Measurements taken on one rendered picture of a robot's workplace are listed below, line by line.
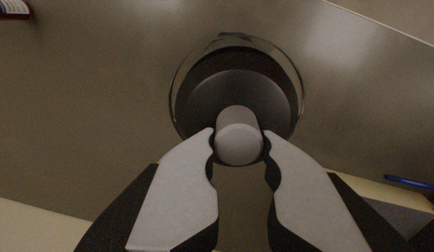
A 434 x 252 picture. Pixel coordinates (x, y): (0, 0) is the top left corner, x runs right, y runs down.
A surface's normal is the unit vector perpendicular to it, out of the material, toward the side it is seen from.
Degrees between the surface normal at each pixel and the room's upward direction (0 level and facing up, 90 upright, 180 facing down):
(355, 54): 0
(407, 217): 0
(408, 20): 0
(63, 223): 90
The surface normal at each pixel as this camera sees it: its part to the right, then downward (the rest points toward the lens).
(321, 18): -0.04, 0.46
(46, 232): 0.28, -0.85
